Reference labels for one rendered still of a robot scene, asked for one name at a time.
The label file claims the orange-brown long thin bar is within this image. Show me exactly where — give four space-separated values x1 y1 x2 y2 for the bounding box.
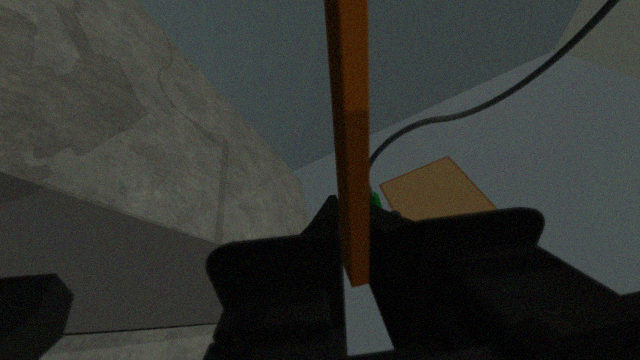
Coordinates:
324 0 370 288

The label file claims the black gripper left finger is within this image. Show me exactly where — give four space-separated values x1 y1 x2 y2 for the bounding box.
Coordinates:
205 195 347 351

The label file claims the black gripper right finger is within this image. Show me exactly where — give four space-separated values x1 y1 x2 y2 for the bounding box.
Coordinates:
368 203 545 349

